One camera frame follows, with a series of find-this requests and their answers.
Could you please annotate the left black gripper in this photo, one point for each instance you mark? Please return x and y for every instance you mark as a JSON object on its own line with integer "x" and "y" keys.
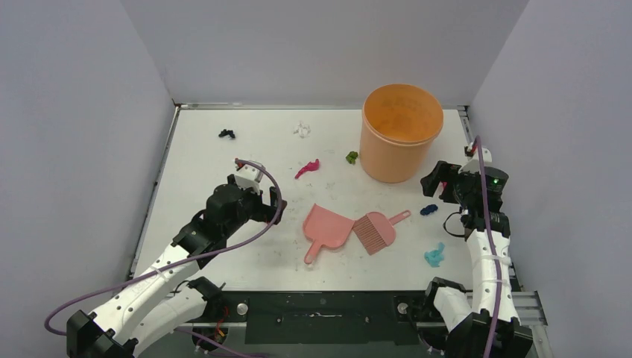
{"x": 264, "y": 212}

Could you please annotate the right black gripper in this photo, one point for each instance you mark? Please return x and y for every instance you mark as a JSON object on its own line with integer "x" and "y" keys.
{"x": 439, "y": 177}

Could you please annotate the dark blue paper scrap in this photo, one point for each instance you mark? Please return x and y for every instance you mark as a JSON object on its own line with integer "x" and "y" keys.
{"x": 429, "y": 209}

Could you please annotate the pink plastic dustpan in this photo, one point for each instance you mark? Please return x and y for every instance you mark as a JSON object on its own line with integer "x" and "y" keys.
{"x": 325, "y": 229}

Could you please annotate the pink plastic hand brush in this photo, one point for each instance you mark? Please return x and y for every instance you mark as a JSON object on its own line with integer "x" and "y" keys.
{"x": 376, "y": 231}

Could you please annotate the cyan paper scrap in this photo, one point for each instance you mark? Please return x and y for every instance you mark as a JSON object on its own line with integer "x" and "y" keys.
{"x": 435, "y": 257}

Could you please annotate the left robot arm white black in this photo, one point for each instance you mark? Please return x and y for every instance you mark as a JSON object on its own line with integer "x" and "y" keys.
{"x": 168, "y": 294}

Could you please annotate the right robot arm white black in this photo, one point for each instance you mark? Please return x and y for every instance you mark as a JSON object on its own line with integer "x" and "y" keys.
{"x": 484, "y": 323}

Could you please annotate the magenta paper scrap centre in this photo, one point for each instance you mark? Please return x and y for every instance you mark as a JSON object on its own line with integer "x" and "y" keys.
{"x": 312, "y": 166}

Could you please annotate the orange plastic bucket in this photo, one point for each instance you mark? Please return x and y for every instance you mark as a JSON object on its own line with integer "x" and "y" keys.
{"x": 399, "y": 124}

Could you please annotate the white paper scrap far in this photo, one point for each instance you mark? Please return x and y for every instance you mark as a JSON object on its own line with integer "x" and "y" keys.
{"x": 302, "y": 130}

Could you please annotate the black paper scrap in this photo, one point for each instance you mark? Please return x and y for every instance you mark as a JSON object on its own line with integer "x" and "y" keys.
{"x": 227, "y": 132}

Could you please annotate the green paper scrap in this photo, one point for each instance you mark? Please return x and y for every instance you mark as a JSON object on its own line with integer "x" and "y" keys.
{"x": 352, "y": 157}

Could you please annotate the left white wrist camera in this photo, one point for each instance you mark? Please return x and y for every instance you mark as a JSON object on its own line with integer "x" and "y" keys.
{"x": 248, "y": 178}

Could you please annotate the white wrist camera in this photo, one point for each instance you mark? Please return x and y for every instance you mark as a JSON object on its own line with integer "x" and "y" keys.
{"x": 477, "y": 157}
{"x": 248, "y": 178}

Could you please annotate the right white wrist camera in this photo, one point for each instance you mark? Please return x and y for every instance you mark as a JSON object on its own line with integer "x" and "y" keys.
{"x": 477, "y": 157}

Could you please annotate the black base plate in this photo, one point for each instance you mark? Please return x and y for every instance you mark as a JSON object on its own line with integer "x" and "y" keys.
{"x": 334, "y": 317}

